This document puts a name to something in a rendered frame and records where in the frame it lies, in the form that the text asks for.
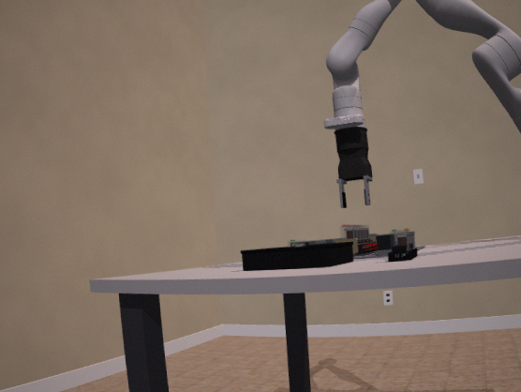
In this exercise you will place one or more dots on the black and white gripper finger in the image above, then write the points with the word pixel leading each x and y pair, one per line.
pixel 341 183
pixel 367 194

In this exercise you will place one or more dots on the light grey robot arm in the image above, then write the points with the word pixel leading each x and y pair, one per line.
pixel 498 60

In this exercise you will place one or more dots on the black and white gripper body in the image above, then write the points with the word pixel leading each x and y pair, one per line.
pixel 351 143

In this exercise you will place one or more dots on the grey relay with green button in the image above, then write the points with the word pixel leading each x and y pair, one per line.
pixel 298 243

